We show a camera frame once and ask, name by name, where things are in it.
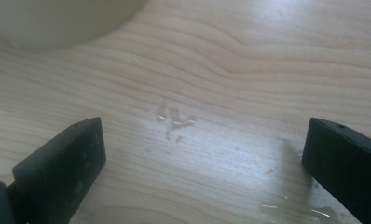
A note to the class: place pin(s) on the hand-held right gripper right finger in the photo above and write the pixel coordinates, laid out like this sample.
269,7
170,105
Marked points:
345,161

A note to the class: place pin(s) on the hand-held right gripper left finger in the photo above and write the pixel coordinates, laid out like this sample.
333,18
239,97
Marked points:
62,165

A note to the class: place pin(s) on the white round bowl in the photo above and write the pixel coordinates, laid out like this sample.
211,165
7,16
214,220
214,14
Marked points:
56,18

